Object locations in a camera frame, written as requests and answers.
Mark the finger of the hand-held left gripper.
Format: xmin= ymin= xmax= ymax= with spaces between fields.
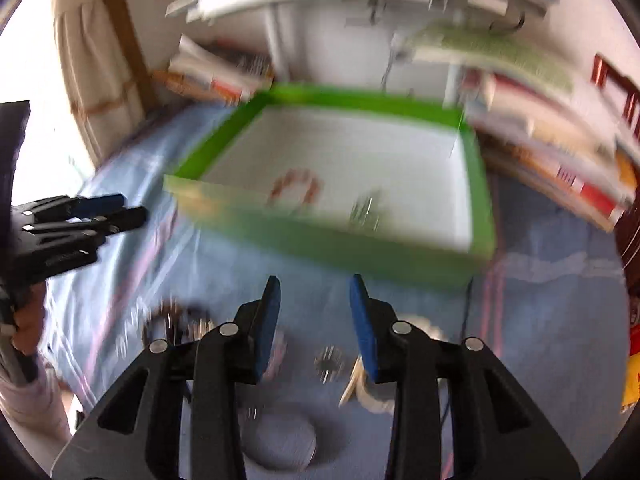
xmin=12 ymin=193 xmax=126 ymax=222
xmin=22 ymin=206 xmax=148 ymax=252

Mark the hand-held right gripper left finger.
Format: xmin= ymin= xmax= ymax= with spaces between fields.
xmin=50 ymin=275 xmax=282 ymax=480

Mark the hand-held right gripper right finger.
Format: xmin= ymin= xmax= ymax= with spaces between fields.
xmin=348 ymin=274 xmax=583 ymax=480

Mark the silver rhinestone ring bracelet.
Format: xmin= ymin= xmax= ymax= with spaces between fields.
xmin=314 ymin=346 xmax=346 ymax=385

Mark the pale gold bangle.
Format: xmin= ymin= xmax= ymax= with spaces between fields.
xmin=337 ymin=312 xmax=448 ymax=416

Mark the green cardboard box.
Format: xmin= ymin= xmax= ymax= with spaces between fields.
xmin=162 ymin=81 xmax=498 ymax=288

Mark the black bracelet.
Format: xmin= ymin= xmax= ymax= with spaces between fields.
xmin=142 ymin=300 xmax=216 ymax=348

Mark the person's left forearm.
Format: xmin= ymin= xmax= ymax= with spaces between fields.
xmin=0 ymin=345 xmax=71 ymax=441

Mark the person's left hand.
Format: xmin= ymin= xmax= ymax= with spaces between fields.
xmin=10 ymin=282 xmax=47 ymax=356

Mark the silver bangle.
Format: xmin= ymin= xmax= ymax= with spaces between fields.
xmin=347 ymin=190 xmax=383 ymax=231

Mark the round grey disc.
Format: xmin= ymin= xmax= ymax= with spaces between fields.
xmin=241 ymin=406 xmax=318 ymax=472

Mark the beige curtain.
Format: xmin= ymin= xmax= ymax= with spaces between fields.
xmin=47 ymin=0 xmax=151 ymax=171

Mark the blue striped tablecloth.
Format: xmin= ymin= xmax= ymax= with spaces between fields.
xmin=42 ymin=105 xmax=631 ymax=480

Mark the small stack of books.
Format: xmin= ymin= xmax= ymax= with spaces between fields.
xmin=150 ymin=35 xmax=276 ymax=106

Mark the large stack of books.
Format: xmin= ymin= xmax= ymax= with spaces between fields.
xmin=460 ymin=67 xmax=638 ymax=233

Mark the red and yellow packet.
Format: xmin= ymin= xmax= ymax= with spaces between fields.
xmin=620 ymin=310 xmax=640 ymax=413

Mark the green covered book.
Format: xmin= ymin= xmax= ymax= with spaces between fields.
xmin=400 ymin=22 xmax=576 ymax=96

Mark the dark wooden chair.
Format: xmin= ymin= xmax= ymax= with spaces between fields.
xmin=590 ymin=52 xmax=640 ymax=271

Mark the thin black cable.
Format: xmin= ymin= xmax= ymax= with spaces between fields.
xmin=440 ymin=277 xmax=476 ymax=441

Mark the red beaded bracelet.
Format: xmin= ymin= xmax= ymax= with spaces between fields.
xmin=267 ymin=169 xmax=323 ymax=211

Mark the wooden window frame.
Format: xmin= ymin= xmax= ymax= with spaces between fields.
xmin=102 ymin=0 xmax=157 ymax=111

